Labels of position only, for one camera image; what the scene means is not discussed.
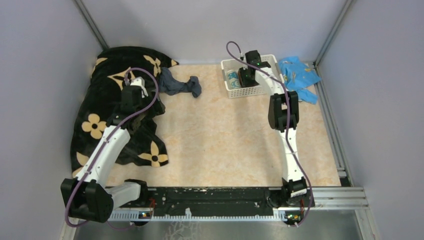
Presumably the teal rabbit pattern towel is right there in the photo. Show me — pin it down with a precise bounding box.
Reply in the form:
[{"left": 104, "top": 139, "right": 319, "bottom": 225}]
[{"left": 226, "top": 70, "right": 241, "bottom": 90}]

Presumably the white plastic basket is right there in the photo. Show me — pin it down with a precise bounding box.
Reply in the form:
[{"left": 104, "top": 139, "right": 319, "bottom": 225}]
[{"left": 220, "top": 54, "right": 284, "bottom": 99}]

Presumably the grey blue towel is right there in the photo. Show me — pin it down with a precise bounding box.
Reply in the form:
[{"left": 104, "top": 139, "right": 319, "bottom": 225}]
[{"left": 158, "top": 67, "right": 202, "bottom": 98}]

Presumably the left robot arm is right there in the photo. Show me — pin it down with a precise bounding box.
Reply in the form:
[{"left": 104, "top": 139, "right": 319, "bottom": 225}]
[{"left": 60, "top": 85, "right": 159, "bottom": 228}]

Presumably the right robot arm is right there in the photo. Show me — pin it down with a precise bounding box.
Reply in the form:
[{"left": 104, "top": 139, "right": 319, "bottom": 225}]
[{"left": 239, "top": 50, "right": 308, "bottom": 206}]

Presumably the black blanket with tan flowers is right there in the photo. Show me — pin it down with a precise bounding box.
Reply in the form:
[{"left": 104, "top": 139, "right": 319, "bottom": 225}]
[{"left": 70, "top": 46, "right": 178, "bottom": 176}]

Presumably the light blue cloth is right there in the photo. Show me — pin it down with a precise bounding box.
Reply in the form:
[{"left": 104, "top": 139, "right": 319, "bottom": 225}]
[{"left": 278, "top": 56, "right": 321, "bottom": 105}]

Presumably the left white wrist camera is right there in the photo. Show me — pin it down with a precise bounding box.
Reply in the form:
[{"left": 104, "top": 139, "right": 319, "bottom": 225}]
[{"left": 130, "top": 77, "right": 149, "bottom": 99}]

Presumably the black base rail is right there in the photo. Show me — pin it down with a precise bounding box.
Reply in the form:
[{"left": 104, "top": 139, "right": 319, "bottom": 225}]
[{"left": 123, "top": 187, "right": 315, "bottom": 217}]

